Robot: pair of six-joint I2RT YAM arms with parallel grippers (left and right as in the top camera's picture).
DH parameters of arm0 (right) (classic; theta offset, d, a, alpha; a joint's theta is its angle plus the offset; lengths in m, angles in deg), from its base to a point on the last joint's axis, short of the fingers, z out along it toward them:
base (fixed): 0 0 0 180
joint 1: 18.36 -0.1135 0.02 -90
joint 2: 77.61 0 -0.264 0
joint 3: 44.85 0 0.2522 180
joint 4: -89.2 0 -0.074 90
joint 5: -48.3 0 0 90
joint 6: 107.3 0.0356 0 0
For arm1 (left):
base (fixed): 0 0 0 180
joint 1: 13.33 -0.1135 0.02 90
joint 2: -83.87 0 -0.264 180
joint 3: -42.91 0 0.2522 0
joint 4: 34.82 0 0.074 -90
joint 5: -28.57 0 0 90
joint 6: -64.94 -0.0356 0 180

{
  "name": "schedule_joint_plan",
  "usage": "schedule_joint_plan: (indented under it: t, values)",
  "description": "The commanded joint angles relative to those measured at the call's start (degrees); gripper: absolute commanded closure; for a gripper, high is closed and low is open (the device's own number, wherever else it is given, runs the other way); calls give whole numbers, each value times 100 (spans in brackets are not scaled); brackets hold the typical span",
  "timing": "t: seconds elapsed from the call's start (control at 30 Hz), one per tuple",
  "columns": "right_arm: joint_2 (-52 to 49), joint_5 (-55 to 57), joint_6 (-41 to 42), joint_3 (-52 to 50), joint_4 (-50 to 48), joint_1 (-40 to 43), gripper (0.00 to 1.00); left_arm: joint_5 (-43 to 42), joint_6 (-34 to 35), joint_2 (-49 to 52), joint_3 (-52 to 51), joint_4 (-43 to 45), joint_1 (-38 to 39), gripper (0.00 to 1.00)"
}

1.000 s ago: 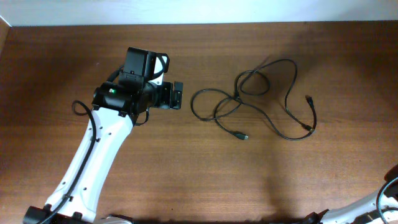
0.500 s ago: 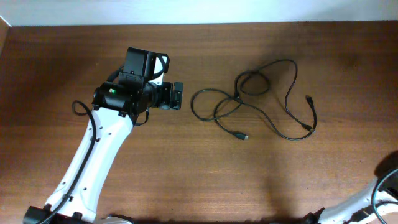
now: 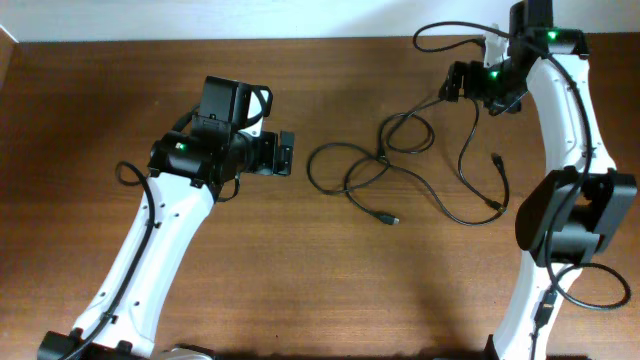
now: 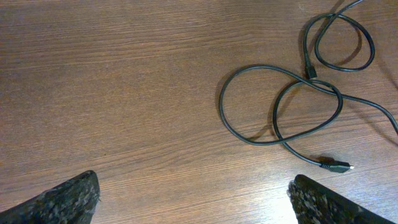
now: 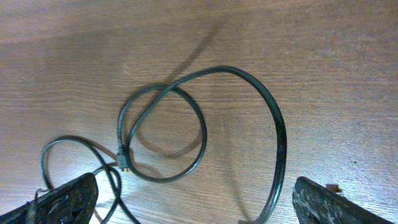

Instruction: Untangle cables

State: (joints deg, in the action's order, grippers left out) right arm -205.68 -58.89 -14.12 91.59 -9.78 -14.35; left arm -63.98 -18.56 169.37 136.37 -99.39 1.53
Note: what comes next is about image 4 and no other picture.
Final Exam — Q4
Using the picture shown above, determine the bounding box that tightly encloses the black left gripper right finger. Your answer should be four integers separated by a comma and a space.
287, 174, 393, 224

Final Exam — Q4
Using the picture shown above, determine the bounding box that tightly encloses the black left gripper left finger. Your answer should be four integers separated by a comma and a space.
1, 170, 100, 224

